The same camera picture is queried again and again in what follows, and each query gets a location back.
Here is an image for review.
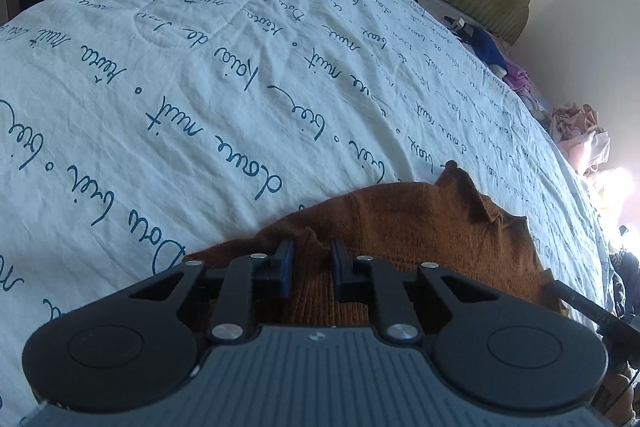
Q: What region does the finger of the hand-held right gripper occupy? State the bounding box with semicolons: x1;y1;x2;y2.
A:
546;279;640;344

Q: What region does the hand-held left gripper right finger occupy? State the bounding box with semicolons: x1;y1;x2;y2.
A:
330;238;506;348

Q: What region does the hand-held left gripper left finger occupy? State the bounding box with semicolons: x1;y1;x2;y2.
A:
127;238;296;348

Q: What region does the brown knit sweater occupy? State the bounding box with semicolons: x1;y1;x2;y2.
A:
184;160;563;335

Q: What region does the dark clothes pile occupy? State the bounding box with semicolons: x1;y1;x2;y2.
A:
606;224;640;325

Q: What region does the pink and beige clothes pile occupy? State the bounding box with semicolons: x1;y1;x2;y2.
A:
550;102;612;178

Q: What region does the white script-printed blanket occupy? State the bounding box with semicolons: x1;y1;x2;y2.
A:
0;0;623;427

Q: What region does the purple cloth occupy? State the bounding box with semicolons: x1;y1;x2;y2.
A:
501;58;535;94

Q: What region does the blue cloth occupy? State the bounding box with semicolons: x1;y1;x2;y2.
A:
462;27;508;68

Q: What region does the black and white charger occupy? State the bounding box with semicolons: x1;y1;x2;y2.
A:
444;14;474;38

